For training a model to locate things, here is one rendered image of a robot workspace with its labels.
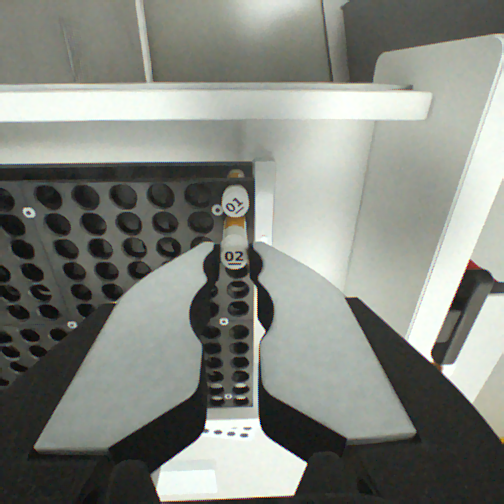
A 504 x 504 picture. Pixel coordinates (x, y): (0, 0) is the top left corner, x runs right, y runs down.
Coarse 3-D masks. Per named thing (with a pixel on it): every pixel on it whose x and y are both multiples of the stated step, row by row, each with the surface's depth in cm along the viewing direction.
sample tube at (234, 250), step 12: (228, 216) 15; (240, 216) 15; (228, 228) 14; (240, 228) 14; (228, 240) 13; (240, 240) 13; (228, 252) 12; (240, 252) 12; (228, 264) 13; (240, 264) 13
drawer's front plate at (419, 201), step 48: (432, 48) 14; (480, 48) 11; (432, 96) 14; (480, 96) 11; (384, 144) 18; (432, 144) 14; (480, 144) 11; (384, 192) 18; (432, 192) 14; (480, 192) 12; (384, 240) 19; (432, 240) 14; (384, 288) 19; (432, 288) 15; (432, 336) 16
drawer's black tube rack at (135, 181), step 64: (0, 192) 17; (64, 192) 14; (128, 192) 18; (192, 192) 18; (0, 256) 16; (64, 256) 16; (128, 256) 16; (0, 320) 18; (64, 320) 18; (0, 384) 21
